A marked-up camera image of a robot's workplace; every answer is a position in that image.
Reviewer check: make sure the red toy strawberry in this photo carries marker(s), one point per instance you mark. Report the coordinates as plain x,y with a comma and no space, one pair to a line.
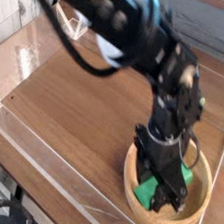
202,102

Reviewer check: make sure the brown wooden bowl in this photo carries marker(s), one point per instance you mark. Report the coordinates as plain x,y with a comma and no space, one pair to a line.
200,191

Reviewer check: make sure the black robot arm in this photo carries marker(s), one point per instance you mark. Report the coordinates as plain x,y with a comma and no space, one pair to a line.
139,33

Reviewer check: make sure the green rectangular block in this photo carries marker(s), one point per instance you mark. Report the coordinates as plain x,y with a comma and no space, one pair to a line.
145,191

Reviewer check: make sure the black equipment lower left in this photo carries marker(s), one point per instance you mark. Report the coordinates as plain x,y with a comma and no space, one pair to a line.
12,212

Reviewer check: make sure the clear acrylic corner bracket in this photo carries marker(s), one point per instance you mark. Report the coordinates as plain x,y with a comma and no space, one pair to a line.
74,26

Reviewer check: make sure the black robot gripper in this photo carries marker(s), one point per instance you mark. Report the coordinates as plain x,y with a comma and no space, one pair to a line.
163,159

